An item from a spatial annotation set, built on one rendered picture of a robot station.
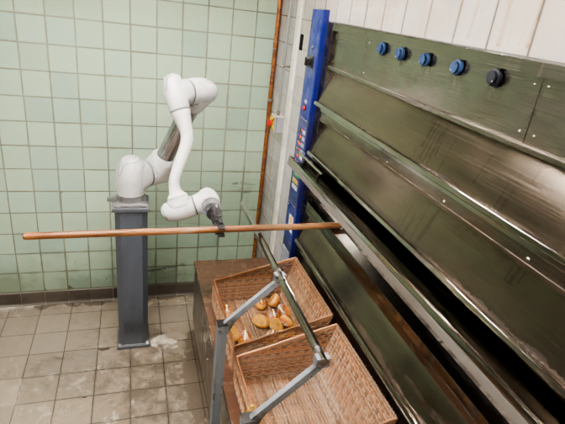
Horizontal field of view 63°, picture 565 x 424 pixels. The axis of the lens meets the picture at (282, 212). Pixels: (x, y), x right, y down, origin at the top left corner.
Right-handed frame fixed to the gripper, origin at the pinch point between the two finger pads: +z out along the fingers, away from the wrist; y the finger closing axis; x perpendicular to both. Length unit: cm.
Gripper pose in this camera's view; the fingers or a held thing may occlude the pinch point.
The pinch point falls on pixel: (220, 229)
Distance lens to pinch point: 212.6
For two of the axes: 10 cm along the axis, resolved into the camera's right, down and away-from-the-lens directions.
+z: 3.0, 4.2, -8.6
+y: -1.2, 9.1, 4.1
